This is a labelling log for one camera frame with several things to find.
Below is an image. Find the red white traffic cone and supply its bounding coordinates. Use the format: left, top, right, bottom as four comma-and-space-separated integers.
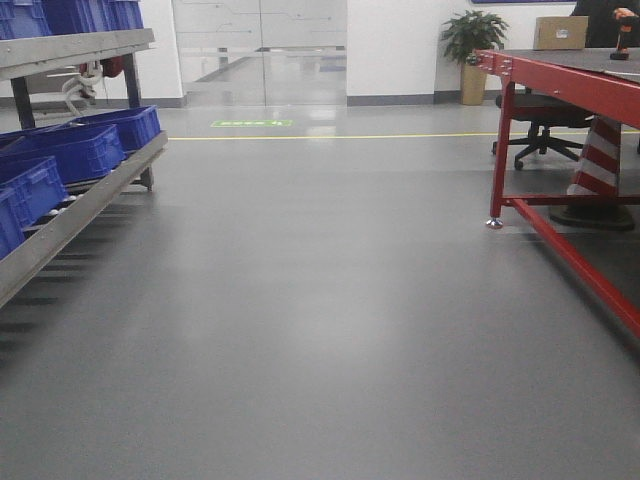
549, 116, 635, 231

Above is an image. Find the black office chair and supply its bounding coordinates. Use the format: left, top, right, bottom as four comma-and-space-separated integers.
509, 93, 594, 170

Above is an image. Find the blue plastic crate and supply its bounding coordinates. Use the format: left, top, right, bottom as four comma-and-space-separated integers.
1, 156, 68, 227
56, 105, 161, 152
1, 125, 127, 184

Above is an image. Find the brown cardboard package box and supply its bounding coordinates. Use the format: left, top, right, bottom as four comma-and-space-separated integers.
533, 16, 588, 50

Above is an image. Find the green potted plant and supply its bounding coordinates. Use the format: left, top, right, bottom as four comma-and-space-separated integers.
441, 10, 509, 106

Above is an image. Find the person in dark clothes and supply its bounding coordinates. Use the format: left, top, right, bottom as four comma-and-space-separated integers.
570, 0, 639, 48

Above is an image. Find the orange black barcode scanner gun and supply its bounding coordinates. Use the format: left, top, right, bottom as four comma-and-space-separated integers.
609, 8, 639, 61

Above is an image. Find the glass double door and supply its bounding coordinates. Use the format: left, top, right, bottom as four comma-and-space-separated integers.
172, 0, 347, 107

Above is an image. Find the blue plastic crate middle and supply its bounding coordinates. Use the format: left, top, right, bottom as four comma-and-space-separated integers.
1, 125, 127, 184

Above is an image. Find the red metal work table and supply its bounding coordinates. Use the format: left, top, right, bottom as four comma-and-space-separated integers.
477, 50, 639, 335

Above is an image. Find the blue plastic crate upper shelf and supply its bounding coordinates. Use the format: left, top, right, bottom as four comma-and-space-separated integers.
1, 0, 144, 40

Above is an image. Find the blue plastic crate far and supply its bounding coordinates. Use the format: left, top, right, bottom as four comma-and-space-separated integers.
56, 105, 161, 152

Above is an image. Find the blue plastic crate near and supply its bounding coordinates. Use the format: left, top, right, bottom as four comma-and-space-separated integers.
1, 156, 68, 227

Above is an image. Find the grey metal roller rack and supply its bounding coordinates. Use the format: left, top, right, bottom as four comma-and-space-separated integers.
1, 28, 168, 303

